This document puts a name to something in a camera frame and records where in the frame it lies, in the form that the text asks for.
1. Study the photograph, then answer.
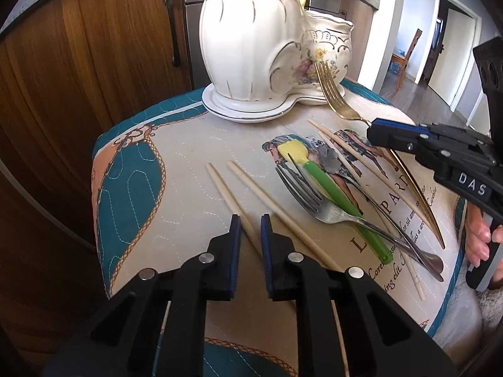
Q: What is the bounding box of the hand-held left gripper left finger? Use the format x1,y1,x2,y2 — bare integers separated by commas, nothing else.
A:
43,214,241,377

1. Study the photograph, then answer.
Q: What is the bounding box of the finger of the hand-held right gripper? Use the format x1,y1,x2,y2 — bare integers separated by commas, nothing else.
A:
367,126,453,174
371,118,493,155

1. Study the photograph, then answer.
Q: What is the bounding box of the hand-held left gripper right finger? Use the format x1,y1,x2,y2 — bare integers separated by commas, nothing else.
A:
260,214,459,377

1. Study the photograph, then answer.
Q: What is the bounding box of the silver spoon with flower handle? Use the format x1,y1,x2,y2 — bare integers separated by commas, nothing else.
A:
316,144,445,278

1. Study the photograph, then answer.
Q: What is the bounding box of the gold fork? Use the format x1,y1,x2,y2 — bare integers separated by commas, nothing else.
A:
314,62,446,250

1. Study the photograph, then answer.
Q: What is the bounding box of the yellow spatula with green handle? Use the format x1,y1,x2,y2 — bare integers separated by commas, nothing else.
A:
277,141,395,266

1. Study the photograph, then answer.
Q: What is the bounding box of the small white floral ceramic jar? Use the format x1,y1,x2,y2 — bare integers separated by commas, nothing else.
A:
302,9,355,103

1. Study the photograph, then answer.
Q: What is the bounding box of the large white ceramic jar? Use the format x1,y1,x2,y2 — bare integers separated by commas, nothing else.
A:
198,0,312,113

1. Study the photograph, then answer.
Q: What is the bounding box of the person's right hand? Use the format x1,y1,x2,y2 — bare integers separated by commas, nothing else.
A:
465,203,493,269

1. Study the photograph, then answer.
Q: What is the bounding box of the wooden chair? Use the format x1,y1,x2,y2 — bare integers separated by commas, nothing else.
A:
390,29,423,92

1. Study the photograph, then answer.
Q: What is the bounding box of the silver fork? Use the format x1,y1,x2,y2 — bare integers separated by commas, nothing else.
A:
274,162,444,282

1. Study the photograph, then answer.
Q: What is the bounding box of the printed quilted mat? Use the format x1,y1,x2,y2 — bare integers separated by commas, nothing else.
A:
91,78,469,377

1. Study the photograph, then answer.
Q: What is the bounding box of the white ceramic tray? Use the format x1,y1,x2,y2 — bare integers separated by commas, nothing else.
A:
202,84,347,123

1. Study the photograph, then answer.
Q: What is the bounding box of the wooden cabinet door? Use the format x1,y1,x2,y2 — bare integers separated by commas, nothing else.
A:
0,0,194,323

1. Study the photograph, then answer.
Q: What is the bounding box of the black cabinet handle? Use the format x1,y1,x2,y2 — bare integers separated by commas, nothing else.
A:
164,0,182,68

